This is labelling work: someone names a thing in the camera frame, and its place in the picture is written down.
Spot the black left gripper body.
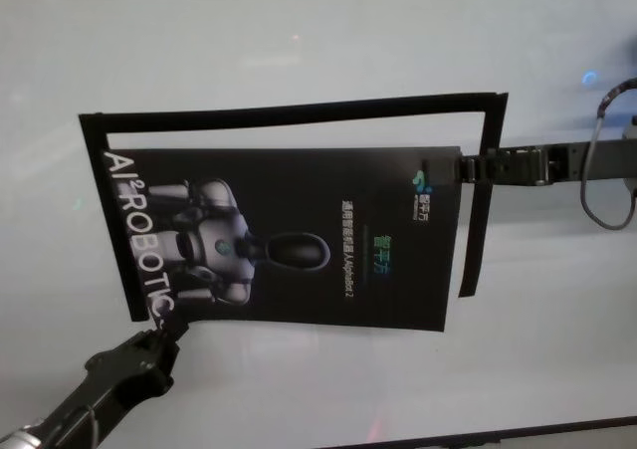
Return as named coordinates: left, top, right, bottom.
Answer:
left=82, top=329, right=181, bottom=406

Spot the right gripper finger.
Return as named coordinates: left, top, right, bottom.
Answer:
left=420, top=152, right=494, bottom=190

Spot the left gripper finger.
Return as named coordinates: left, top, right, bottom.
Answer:
left=157, top=317, right=191, bottom=344

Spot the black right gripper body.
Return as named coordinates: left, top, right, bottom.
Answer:
left=488, top=143, right=584, bottom=188

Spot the black robot print poster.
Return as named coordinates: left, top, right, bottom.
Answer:
left=102, top=144, right=464, bottom=334

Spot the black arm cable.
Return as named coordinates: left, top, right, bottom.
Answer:
left=579, top=77, right=637, bottom=231

